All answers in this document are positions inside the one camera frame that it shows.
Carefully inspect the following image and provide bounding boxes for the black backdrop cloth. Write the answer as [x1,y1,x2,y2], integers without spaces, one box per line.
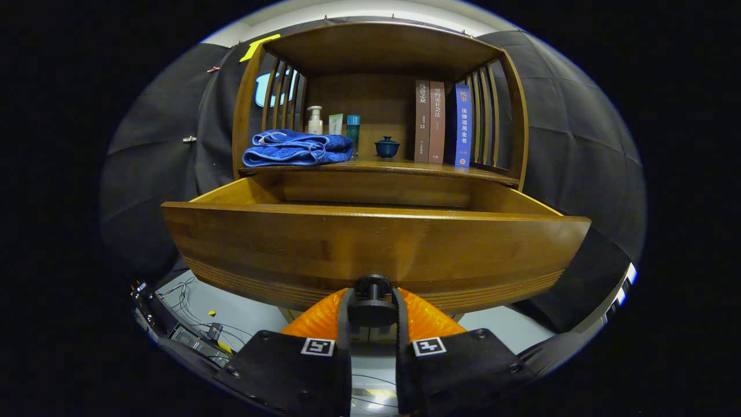
[100,17,647,334]

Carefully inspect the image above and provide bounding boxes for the black electronic device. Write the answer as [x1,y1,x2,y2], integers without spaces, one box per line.
[132,282,174,339]

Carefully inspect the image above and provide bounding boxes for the blue folded towel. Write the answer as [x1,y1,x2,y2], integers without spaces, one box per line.
[242,129,354,168]

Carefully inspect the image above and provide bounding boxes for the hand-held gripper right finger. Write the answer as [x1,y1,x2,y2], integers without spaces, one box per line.
[395,288,536,415]

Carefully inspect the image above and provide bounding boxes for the wooden countertop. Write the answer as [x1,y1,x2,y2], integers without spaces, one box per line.
[239,152,520,187]

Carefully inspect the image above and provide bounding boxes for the dark blue lidded teacup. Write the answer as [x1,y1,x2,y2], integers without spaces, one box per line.
[374,136,401,159]

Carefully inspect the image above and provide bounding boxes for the reddish brown book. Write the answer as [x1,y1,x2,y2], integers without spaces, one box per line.
[428,81,446,164]

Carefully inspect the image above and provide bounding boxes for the grey vented box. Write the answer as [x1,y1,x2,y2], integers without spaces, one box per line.
[172,324,228,363]

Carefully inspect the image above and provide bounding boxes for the blue book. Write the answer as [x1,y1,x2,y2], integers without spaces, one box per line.
[454,85,473,168]

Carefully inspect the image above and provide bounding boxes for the wooden cabinet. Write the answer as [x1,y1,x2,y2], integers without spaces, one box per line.
[232,22,530,192]

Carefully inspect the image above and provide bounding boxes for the thin black cables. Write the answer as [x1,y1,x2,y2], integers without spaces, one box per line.
[156,278,255,348]

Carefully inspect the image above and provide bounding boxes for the dark brown book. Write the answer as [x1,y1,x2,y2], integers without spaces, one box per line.
[414,80,431,163]

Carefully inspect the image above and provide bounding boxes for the teal bottle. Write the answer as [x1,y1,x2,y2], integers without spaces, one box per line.
[346,115,361,158]

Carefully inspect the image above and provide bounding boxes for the wooden drawer with black knob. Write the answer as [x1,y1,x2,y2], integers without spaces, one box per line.
[161,173,592,328]

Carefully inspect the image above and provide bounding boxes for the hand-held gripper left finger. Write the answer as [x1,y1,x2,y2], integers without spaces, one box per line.
[217,288,353,417]

